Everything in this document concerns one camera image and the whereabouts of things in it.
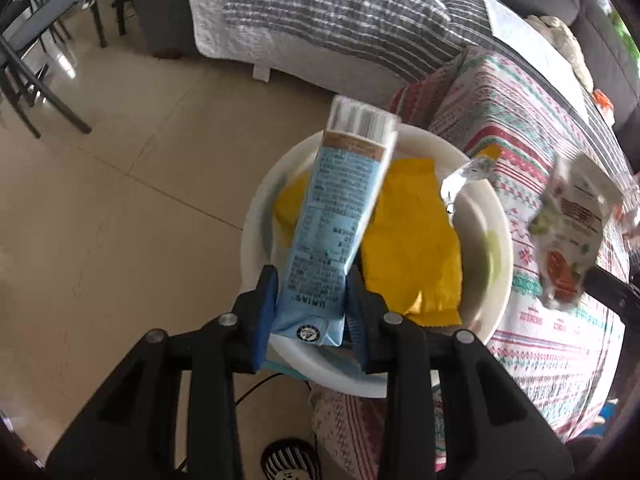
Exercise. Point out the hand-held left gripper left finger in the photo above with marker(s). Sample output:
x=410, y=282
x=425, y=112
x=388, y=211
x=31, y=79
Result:
x=265, y=315

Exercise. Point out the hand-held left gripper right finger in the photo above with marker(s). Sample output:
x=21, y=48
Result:
x=357, y=315

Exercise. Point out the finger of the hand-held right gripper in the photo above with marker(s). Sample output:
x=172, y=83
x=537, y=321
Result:
x=612, y=287

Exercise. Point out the white green snack pouch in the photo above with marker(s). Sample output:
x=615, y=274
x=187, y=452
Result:
x=575, y=210

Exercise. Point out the yellow packet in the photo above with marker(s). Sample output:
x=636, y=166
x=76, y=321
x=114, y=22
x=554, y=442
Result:
x=410, y=240

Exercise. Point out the yellow sponge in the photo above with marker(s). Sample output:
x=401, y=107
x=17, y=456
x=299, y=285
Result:
x=292, y=205

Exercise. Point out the light blue snack packet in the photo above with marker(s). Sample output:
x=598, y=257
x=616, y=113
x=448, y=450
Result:
x=330, y=200

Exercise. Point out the white round bowl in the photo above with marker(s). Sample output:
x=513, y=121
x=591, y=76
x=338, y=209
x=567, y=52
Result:
x=480, y=240

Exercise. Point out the black white striped object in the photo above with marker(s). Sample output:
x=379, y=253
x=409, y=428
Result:
x=290, y=462

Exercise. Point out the clear plastic wrapper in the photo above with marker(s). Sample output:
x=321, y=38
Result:
x=462, y=177

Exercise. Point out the orange white small packet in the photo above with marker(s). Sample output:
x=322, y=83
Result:
x=602, y=100

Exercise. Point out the red green patterned blanket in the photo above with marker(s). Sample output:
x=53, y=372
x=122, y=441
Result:
x=500, y=110

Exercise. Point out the white plush toy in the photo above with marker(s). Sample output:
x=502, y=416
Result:
x=560, y=35

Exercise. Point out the printed paper sheet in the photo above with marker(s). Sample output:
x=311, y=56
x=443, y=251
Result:
x=515, y=30

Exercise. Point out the grey striped blanket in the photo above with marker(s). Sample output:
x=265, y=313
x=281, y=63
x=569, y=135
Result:
x=325, y=10

